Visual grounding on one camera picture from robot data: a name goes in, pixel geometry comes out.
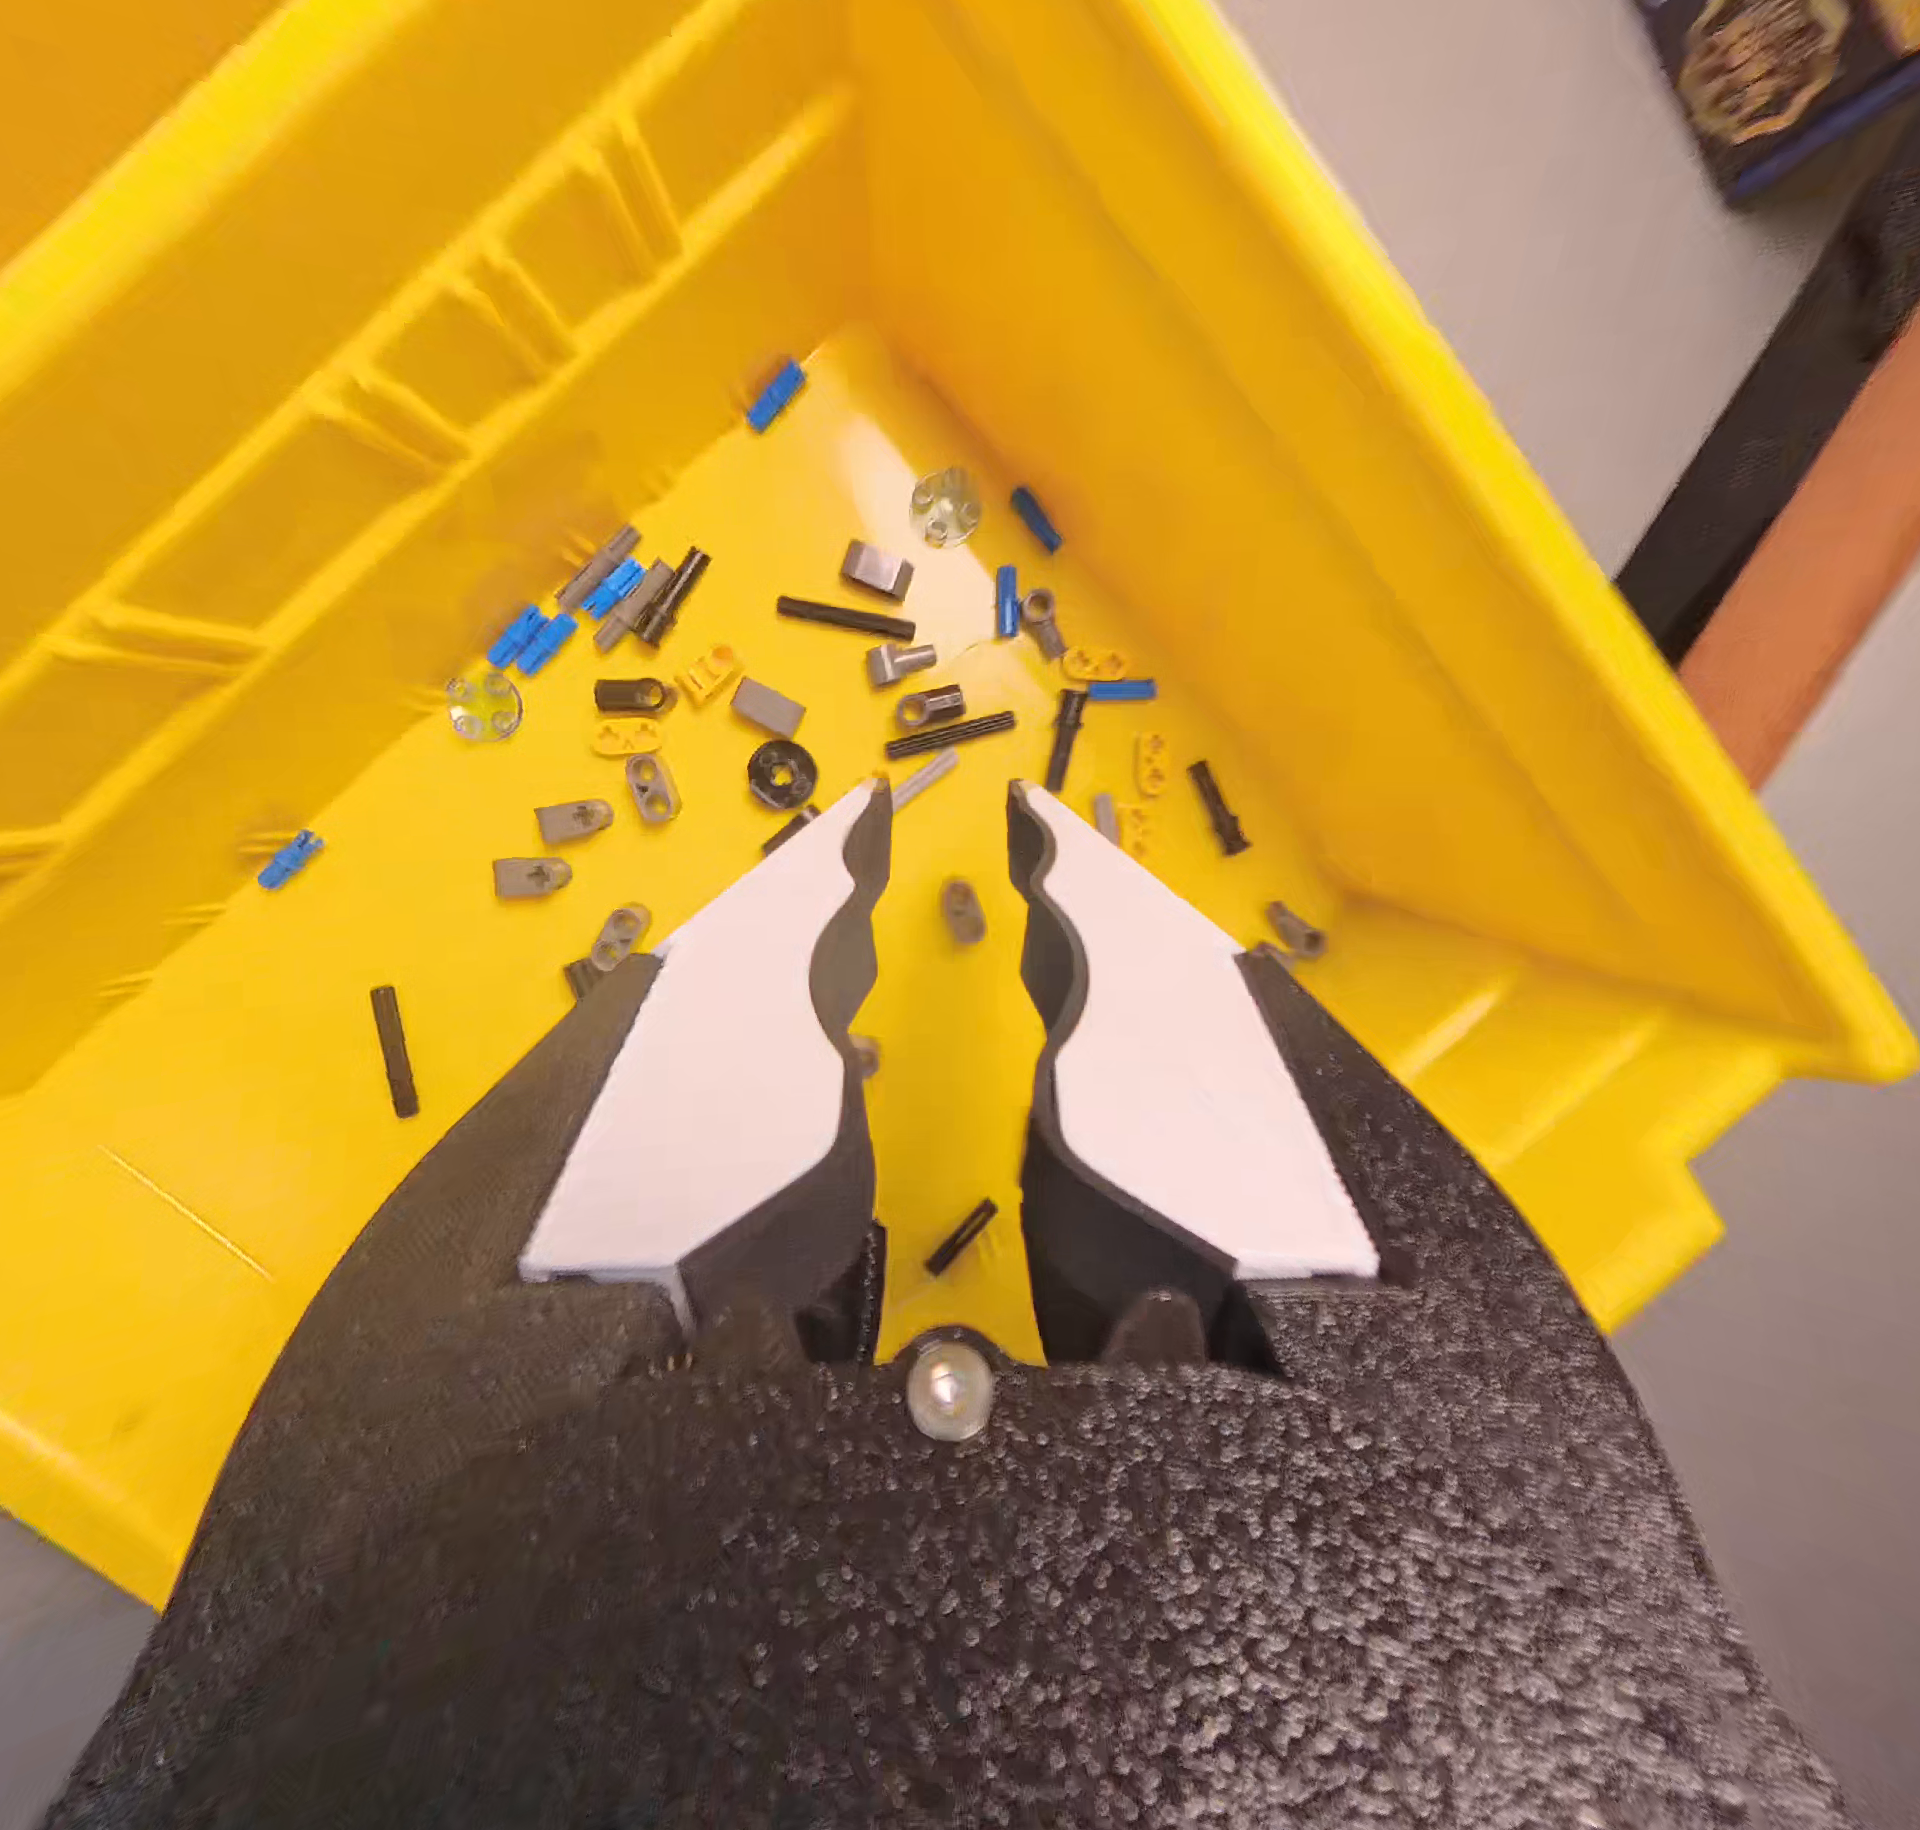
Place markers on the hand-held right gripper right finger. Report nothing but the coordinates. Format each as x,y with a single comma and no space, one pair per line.
1185,1095

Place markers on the assorted small toy brick parts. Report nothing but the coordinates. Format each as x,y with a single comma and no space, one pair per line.
780,771

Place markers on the blue toy set box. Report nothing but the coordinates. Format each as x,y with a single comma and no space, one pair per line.
1770,45

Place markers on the grey desk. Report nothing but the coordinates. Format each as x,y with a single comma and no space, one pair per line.
1500,211

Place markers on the yellow plastic parts bin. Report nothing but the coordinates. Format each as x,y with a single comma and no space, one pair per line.
1201,510

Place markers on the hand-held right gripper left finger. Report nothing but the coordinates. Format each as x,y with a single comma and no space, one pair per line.
721,1095

